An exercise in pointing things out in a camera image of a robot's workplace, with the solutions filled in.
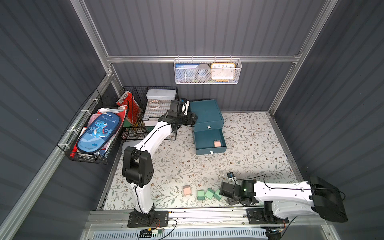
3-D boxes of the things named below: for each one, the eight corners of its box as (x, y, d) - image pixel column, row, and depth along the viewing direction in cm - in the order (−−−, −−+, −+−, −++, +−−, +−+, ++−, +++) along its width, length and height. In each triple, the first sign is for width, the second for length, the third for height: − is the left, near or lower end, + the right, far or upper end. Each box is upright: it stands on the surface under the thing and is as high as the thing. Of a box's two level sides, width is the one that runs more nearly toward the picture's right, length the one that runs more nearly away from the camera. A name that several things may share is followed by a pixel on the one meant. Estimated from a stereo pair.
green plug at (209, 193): (204, 195, 82) (204, 194, 80) (208, 188, 85) (208, 187, 83) (211, 200, 81) (211, 199, 79) (214, 192, 83) (215, 191, 82)
